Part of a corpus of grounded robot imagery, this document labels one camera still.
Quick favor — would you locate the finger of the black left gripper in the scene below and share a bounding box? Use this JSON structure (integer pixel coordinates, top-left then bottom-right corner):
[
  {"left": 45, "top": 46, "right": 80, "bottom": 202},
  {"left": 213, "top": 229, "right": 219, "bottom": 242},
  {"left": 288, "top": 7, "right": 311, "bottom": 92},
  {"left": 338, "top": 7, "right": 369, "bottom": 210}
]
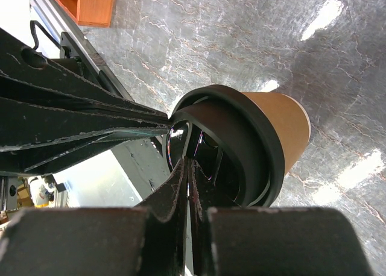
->
[
  {"left": 1, "top": 30, "right": 168, "bottom": 122},
  {"left": 1, "top": 98, "right": 170, "bottom": 175}
]

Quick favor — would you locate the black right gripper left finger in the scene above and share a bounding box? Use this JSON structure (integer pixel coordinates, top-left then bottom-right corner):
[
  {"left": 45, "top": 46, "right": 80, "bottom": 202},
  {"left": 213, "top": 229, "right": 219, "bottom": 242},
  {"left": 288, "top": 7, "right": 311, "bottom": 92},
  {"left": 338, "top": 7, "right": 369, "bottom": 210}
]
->
[{"left": 1, "top": 158, "right": 188, "bottom": 275}]

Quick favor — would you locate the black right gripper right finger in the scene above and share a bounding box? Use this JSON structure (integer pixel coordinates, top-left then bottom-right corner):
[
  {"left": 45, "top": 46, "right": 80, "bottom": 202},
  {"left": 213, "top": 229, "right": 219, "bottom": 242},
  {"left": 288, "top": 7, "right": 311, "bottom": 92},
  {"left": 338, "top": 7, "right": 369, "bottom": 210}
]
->
[{"left": 188, "top": 160, "right": 373, "bottom": 275}]

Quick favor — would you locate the black coffee cup lid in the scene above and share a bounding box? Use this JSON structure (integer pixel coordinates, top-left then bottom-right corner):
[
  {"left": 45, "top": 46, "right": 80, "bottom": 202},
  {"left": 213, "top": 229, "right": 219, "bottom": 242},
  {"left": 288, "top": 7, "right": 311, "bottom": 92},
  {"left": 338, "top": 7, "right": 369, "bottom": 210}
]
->
[{"left": 163, "top": 85, "right": 285, "bottom": 207}]

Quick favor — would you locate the brown paper coffee cup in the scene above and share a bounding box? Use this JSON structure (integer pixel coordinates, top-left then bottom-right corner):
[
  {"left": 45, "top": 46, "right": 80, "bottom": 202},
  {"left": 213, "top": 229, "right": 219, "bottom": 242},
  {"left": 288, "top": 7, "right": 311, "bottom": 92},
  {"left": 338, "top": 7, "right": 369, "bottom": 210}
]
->
[{"left": 244, "top": 92, "right": 311, "bottom": 174}]

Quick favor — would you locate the orange wooden compartment tray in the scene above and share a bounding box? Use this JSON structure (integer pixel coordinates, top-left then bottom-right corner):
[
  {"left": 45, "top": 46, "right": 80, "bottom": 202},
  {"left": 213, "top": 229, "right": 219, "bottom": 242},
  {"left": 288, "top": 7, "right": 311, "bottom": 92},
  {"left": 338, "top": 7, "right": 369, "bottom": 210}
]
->
[{"left": 55, "top": 0, "right": 115, "bottom": 27}]

